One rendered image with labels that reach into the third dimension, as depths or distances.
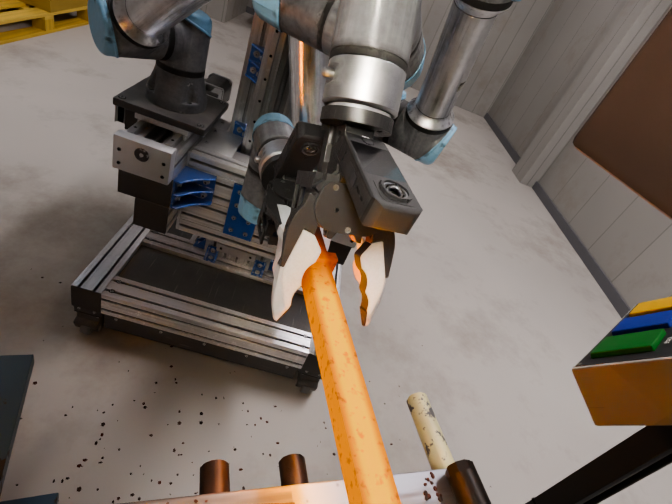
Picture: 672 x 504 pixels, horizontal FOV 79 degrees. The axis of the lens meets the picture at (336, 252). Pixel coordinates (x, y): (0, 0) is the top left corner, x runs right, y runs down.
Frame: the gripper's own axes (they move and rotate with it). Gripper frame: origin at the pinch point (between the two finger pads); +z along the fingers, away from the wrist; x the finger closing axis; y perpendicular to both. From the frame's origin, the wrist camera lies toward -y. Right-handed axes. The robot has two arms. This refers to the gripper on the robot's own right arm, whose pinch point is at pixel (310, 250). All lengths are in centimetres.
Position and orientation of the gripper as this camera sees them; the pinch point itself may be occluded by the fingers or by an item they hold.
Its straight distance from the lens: 47.8
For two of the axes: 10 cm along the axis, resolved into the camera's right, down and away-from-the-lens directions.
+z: 2.2, 6.7, -7.1
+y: -3.5, 7.4, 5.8
